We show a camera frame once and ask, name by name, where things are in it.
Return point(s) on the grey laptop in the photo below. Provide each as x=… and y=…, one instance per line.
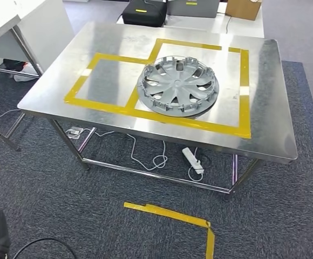
x=194, y=9

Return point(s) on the white table with steel legs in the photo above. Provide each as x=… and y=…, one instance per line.
x=43, y=32

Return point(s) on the brown cardboard box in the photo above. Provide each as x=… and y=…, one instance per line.
x=243, y=9

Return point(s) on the yellow floor tape outline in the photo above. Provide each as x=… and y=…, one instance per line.
x=167, y=214

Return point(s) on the white plastic bag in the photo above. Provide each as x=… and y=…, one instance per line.
x=26, y=75

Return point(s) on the white desk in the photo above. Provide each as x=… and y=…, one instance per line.
x=199, y=25

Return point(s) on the grey floor socket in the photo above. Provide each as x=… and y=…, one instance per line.
x=74, y=132

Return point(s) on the black carry case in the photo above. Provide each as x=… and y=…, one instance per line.
x=145, y=16

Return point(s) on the stainless steel workbench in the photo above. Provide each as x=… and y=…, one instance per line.
x=113, y=82

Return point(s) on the black and red bundle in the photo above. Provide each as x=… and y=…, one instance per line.
x=13, y=64

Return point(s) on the white power strip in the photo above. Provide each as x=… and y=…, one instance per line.
x=193, y=161

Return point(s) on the grey wheel cover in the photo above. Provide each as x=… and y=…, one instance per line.
x=176, y=84

